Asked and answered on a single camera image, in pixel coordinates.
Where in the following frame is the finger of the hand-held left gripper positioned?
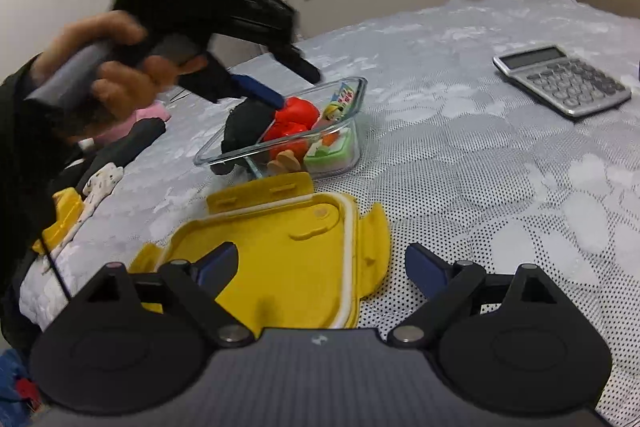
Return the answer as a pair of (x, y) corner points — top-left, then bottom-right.
(179, 53), (287, 109)
(271, 44), (322, 84)

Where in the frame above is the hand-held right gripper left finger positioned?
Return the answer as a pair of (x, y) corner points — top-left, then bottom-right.
(37, 242), (256, 349)

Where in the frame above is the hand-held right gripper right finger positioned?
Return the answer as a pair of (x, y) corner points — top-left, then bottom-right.
(387, 243), (583, 349)

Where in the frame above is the black plush cat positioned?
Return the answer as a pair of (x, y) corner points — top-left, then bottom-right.
(210, 102), (281, 175)

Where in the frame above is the red toy figure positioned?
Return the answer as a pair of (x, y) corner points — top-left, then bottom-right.
(262, 97), (321, 172)

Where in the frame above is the colourful toy card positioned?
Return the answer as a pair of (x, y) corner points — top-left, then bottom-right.
(322, 79), (363, 115)

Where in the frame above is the yellow container lid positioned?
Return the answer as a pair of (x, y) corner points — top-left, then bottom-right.
(129, 172), (391, 338)

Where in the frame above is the clear glass container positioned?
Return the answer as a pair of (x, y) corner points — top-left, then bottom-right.
(193, 77), (369, 180)

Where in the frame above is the green toy box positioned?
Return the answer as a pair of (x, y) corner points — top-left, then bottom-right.
(302, 104), (358, 175)

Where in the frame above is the person's left forearm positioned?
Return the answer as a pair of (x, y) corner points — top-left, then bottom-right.
(0, 54), (76, 353)

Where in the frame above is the person's left hand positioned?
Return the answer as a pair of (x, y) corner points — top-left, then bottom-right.
(37, 11), (209, 142)

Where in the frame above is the pink plush toy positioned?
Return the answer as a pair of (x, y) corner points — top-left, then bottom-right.
(95, 102), (171, 142)

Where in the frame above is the black cloth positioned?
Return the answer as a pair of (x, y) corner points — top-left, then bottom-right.
(50, 118), (167, 188)

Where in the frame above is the patterned white cloth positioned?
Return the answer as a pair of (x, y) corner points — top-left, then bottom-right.
(82, 163), (124, 208)

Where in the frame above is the yellow plastic case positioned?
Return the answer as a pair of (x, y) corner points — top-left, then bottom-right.
(32, 187), (85, 255)

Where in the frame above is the blue cloth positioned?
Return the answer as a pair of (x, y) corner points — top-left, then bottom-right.
(0, 347), (46, 423)

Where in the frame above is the silver calculator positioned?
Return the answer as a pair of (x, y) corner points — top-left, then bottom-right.
(492, 45), (632, 118)

